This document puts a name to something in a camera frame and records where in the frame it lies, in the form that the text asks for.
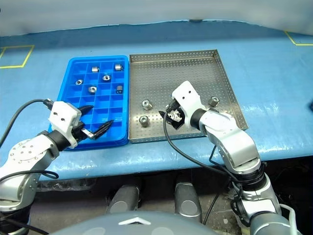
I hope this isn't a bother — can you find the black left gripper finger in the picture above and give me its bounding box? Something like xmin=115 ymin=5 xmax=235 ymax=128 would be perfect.
xmin=93 ymin=119 xmax=114 ymax=140
xmin=78 ymin=105 xmax=94 ymax=116

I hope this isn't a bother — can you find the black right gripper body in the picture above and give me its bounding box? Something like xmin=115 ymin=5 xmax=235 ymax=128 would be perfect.
xmin=167 ymin=98 xmax=187 ymax=125

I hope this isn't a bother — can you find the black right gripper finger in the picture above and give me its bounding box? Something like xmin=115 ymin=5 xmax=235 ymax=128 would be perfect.
xmin=171 ymin=119 xmax=185 ymax=131
xmin=158 ymin=110 xmax=172 ymax=123

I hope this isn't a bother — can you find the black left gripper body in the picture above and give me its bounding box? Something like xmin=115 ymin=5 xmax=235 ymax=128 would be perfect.
xmin=72 ymin=121 xmax=96 ymax=143

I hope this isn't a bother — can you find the blue compartment tray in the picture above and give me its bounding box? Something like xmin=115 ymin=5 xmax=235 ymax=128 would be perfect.
xmin=48 ymin=55 xmax=130 ymax=152

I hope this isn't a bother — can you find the perforated metal tray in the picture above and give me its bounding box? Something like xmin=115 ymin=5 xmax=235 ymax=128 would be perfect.
xmin=128 ymin=49 xmax=249 ymax=144

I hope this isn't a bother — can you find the crumpled dark plastic sheet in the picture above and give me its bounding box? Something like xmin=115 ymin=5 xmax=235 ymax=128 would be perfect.
xmin=36 ymin=177 xmax=99 ymax=194

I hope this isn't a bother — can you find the dark grey rounded shape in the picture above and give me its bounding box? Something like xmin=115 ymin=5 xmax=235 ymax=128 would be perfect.
xmin=174 ymin=180 xmax=204 ymax=224
xmin=106 ymin=184 xmax=143 ymax=214

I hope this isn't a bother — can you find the yellow tape square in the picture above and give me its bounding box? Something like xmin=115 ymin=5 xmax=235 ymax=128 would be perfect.
xmin=0 ymin=45 xmax=35 ymax=70

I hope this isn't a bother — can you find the grey robot chest with emblem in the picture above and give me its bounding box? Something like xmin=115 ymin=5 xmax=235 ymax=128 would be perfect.
xmin=48 ymin=211 xmax=222 ymax=235

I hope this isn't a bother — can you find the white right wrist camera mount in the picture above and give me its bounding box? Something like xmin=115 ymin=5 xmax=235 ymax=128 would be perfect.
xmin=171 ymin=81 xmax=209 ymax=128

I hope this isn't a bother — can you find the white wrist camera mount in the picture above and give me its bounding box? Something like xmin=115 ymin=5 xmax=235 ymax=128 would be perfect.
xmin=171 ymin=81 xmax=209 ymax=128
xmin=48 ymin=100 xmax=82 ymax=149

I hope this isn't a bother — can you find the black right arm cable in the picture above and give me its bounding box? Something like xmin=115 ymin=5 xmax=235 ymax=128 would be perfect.
xmin=163 ymin=107 xmax=245 ymax=188

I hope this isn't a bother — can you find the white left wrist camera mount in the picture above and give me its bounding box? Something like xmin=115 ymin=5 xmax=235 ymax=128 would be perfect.
xmin=48 ymin=100 xmax=82 ymax=149

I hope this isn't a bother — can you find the black hanging cable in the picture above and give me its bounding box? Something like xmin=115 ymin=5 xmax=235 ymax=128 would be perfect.
xmin=202 ymin=192 xmax=222 ymax=224

